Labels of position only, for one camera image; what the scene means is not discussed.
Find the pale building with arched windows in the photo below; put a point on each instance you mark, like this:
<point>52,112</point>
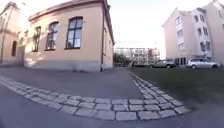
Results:
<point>86,43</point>

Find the dark grass lawn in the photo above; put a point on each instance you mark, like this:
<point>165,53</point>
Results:
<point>186,83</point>

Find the curved cobblestone strip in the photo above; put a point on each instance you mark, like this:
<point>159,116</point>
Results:
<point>106,108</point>

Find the grey asphalt road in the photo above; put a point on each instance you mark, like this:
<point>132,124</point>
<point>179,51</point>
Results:
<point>73,83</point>

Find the tall pale apartment building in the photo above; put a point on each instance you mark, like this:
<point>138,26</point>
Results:
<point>188,40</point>

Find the silver car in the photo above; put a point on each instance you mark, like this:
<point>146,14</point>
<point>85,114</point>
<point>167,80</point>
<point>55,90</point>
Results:
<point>201,64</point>

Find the dark distant trees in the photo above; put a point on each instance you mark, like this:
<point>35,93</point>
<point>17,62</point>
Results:
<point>118,60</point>

